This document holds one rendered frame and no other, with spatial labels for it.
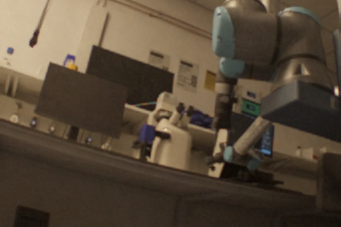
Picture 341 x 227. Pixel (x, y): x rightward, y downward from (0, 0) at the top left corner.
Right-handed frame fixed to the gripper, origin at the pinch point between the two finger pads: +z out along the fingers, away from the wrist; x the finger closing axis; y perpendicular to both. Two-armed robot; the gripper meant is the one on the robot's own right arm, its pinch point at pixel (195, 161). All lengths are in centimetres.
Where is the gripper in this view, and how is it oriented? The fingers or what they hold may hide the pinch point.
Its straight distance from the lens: 222.1
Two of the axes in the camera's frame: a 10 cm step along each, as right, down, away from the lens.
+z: -9.5, 2.7, -1.3
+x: 0.0, 4.2, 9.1
